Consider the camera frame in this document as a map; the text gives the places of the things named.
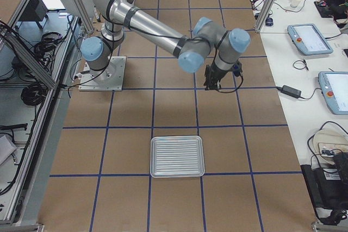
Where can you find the ribbed metal tray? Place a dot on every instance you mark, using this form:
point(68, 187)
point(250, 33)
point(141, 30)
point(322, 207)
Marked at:
point(177, 157)

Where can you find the black power adapter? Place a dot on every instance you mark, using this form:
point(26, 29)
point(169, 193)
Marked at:
point(290, 91)

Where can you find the upper blue teach pendant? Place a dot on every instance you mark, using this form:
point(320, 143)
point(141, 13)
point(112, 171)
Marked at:
point(308, 39)

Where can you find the blue teach pendant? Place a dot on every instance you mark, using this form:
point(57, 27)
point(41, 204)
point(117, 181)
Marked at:
point(308, 39)
point(334, 89)

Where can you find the lower blue teach pendant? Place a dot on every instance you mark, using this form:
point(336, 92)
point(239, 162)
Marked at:
point(334, 89)

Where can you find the white round plate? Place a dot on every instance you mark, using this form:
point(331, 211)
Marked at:
point(328, 143)

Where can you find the black monitor on floor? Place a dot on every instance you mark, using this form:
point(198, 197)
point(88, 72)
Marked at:
point(35, 11)

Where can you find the black box device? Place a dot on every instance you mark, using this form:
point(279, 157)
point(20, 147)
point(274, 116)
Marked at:
point(327, 188)

